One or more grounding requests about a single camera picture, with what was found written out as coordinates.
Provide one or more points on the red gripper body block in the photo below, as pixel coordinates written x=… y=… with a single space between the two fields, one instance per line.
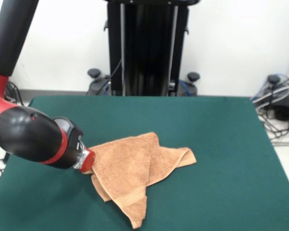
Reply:
x=88 y=161

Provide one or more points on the tan terry towel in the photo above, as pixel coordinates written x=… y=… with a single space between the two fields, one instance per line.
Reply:
x=125 y=168

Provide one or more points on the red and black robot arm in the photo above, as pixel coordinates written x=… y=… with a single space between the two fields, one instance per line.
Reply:
x=26 y=134

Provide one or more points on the dark green table cloth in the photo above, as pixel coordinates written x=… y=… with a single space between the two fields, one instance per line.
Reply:
x=206 y=144

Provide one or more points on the grey floor stand base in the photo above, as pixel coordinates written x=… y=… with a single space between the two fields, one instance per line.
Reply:
x=282 y=107

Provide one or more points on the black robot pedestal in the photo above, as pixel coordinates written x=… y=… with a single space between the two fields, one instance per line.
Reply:
x=146 y=48

